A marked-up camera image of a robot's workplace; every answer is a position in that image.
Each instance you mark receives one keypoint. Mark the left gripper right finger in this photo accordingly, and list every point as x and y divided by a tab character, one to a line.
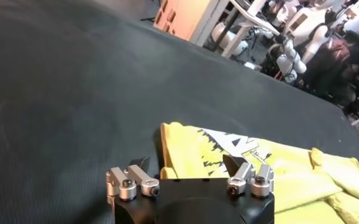
240	179

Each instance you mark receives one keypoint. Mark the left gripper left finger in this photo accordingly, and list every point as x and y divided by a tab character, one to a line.
127	185

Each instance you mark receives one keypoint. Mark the black table cover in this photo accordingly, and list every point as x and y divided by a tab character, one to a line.
75	91

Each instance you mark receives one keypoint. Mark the small white standing desk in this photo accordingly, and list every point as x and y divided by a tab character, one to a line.
237	39

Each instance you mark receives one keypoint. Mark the white humanoid robot right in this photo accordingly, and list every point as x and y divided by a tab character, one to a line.
304	21

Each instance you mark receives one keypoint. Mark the yellow-green printed t-shirt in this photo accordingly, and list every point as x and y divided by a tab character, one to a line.
289	170

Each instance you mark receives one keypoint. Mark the large flat carton box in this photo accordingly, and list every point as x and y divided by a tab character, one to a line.
182	18

